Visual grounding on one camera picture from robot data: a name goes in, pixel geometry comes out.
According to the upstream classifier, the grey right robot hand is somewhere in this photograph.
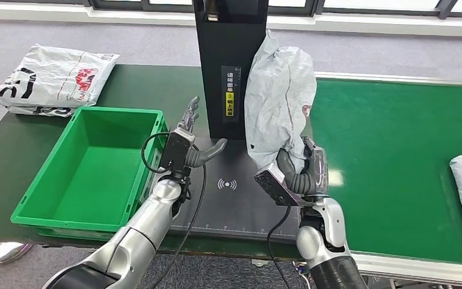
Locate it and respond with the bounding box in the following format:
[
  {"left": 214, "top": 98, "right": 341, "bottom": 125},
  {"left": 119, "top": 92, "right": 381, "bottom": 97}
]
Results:
[{"left": 276, "top": 135, "right": 330, "bottom": 196}]

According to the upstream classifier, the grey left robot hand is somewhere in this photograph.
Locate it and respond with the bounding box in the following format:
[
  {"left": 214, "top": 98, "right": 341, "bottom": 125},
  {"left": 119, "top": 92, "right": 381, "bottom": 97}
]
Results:
[{"left": 177, "top": 95, "right": 229, "bottom": 169}]

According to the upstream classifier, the green conveyor belt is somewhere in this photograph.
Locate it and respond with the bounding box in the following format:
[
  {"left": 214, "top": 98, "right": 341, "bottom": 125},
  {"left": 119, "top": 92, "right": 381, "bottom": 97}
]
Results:
[{"left": 309, "top": 79, "right": 462, "bottom": 266}]

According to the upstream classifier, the black inbound scanning machine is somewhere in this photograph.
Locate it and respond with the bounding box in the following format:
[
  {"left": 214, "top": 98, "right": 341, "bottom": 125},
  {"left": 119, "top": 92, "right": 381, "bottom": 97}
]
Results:
[{"left": 167, "top": 0, "right": 307, "bottom": 242}]

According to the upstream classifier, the white printed parcel bag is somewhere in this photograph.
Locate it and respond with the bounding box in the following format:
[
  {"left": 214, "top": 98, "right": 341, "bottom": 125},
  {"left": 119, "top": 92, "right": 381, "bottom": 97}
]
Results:
[
  {"left": 0, "top": 43, "right": 120, "bottom": 109},
  {"left": 7, "top": 105, "right": 76, "bottom": 119}
]

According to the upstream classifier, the black and yellow label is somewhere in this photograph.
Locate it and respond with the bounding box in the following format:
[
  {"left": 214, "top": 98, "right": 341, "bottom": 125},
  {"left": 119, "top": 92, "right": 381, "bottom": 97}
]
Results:
[{"left": 221, "top": 66, "right": 242, "bottom": 123}]

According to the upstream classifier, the dark green table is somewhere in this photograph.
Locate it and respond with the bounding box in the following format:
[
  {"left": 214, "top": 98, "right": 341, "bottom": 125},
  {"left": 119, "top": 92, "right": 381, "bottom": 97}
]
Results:
[{"left": 0, "top": 63, "right": 315, "bottom": 260}]

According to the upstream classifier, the green plastic crate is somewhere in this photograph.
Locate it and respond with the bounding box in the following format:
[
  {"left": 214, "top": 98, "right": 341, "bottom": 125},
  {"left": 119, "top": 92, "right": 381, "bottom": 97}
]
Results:
[{"left": 10, "top": 105, "right": 169, "bottom": 242}]

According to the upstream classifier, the white window sill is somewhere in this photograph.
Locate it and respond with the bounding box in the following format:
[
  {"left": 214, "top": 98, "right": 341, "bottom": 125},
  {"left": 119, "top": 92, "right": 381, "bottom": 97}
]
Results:
[{"left": 0, "top": 2, "right": 462, "bottom": 37}]

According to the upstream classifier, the chrome round base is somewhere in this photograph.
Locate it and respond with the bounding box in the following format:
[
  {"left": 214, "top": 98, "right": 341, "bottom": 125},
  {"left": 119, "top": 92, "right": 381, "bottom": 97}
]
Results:
[{"left": 0, "top": 240, "right": 34, "bottom": 265}]

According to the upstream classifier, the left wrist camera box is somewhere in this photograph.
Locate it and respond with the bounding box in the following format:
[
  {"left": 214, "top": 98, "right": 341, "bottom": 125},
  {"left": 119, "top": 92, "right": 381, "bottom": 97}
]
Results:
[{"left": 159, "top": 129, "right": 196, "bottom": 180}]

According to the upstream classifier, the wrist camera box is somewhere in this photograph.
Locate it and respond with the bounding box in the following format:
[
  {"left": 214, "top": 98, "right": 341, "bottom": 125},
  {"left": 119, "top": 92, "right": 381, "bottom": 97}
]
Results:
[
  {"left": 254, "top": 161, "right": 301, "bottom": 207},
  {"left": 159, "top": 129, "right": 196, "bottom": 180}
]

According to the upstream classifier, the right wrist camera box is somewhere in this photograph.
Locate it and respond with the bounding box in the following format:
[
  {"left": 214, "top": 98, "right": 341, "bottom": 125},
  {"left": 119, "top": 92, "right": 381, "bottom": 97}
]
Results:
[{"left": 254, "top": 161, "right": 301, "bottom": 207}]

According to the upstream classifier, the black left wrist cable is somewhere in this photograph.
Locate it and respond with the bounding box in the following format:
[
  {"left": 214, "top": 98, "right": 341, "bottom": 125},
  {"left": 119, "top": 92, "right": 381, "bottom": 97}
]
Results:
[{"left": 141, "top": 132, "right": 208, "bottom": 289}]

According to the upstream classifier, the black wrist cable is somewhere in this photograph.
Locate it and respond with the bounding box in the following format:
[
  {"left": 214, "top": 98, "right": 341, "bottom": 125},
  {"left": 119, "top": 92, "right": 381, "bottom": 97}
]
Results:
[
  {"left": 141, "top": 132, "right": 208, "bottom": 289},
  {"left": 266, "top": 205, "right": 292, "bottom": 289}
]

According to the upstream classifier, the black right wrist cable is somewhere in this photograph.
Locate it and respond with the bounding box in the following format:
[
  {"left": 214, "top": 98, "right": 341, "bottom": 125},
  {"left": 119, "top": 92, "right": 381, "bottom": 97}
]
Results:
[{"left": 266, "top": 205, "right": 292, "bottom": 289}]

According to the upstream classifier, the aluminium conveyor frame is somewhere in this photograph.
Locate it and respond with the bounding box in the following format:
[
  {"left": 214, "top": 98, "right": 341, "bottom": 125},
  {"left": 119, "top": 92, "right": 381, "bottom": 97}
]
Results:
[{"left": 315, "top": 70, "right": 462, "bottom": 289}]

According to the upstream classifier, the dark window frame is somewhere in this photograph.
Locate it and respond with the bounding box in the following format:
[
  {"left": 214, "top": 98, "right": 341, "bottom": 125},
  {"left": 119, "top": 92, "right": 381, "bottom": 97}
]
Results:
[{"left": 0, "top": 0, "right": 462, "bottom": 17}]

